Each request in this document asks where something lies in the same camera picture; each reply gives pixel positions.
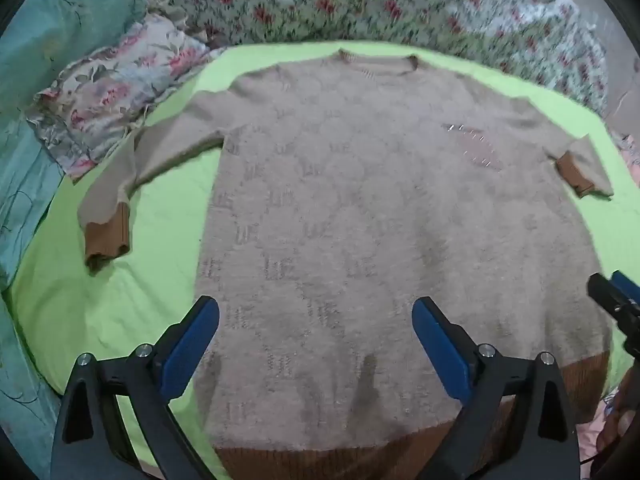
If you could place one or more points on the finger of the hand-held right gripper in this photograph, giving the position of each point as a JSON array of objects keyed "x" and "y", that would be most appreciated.
[{"x": 614, "y": 302}]

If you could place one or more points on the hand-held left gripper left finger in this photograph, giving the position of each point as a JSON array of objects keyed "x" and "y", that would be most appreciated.
[{"x": 188, "y": 352}]

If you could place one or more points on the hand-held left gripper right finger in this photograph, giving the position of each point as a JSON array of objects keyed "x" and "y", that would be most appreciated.
[{"x": 441, "y": 352}]

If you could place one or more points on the beige knit sweater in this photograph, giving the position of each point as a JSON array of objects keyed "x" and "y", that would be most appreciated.
[{"x": 350, "y": 210}]

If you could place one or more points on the person's right hand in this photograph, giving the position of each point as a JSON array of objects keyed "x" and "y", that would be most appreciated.
[{"x": 616, "y": 420}]

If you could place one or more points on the green bed sheet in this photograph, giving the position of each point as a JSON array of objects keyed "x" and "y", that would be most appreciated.
[{"x": 150, "y": 285}]

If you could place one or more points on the ruffled floral pillow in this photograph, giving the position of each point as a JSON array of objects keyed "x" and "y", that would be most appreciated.
[{"x": 110, "y": 90}]

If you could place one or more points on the teal floral quilt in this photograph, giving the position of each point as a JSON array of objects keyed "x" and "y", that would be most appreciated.
[{"x": 65, "y": 20}]

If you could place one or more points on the white floral quilt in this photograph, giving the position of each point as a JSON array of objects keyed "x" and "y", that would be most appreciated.
[{"x": 350, "y": 5}]

